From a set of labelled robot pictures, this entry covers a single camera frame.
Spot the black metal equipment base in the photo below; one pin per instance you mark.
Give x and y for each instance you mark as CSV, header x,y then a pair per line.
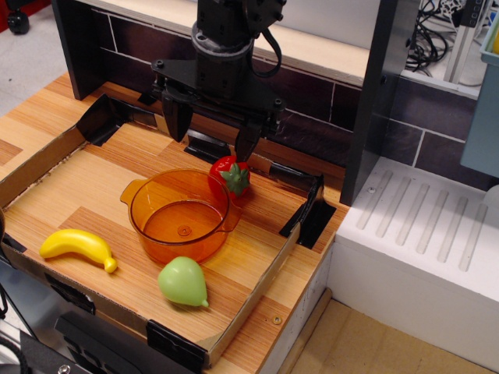
x,y
90,342

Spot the dark grey vertical post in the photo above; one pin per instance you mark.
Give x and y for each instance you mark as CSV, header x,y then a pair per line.
x,y
388,54

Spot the red toy strawberry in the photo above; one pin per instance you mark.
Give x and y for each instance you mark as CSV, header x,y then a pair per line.
x,y
233,174

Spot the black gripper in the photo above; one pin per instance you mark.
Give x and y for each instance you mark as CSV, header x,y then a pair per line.
x,y
227,85

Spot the yellow toy banana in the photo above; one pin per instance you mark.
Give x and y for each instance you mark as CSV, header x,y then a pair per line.
x,y
80,242

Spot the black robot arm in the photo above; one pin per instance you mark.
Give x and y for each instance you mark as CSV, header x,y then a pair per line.
x,y
231,28

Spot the white toy sink drainboard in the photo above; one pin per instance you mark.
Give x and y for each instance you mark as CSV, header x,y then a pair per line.
x,y
419,252

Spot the green toy pear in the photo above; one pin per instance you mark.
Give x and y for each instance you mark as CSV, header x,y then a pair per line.
x,y
182,281

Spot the grey-blue bin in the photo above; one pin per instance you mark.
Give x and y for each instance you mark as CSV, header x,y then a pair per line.
x,y
481,147

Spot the cardboard fence with black tape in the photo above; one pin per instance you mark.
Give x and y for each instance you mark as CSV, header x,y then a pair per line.
x,y
65,164

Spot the black caster wheel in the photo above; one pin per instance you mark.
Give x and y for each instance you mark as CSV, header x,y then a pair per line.
x,y
17,19

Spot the orange transparent plastic pot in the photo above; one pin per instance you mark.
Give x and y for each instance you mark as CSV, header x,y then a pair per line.
x,y
181,212

